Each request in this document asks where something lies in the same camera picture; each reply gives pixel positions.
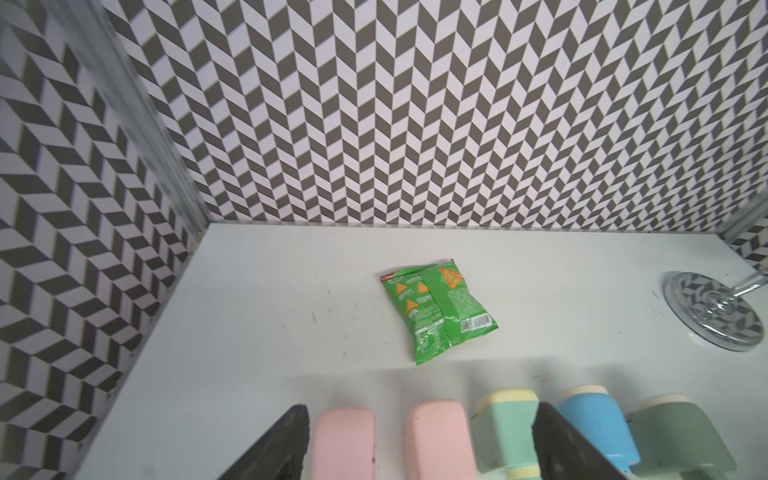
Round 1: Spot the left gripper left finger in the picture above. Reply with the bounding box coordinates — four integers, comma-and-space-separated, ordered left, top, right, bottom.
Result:
219, 404, 310, 480

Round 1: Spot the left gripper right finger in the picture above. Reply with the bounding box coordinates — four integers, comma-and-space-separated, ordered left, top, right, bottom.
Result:
532, 402, 625, 480

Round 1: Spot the sage green pencil sharpener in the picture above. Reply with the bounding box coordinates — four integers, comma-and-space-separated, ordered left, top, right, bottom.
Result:
625, 393, 737, 479

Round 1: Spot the green snack bag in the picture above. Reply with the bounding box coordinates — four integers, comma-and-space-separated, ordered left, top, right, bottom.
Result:
380, 259, 498, 365

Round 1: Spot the metal wire glass rack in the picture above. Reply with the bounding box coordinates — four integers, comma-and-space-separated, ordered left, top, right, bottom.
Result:
663, 271, 767, 352

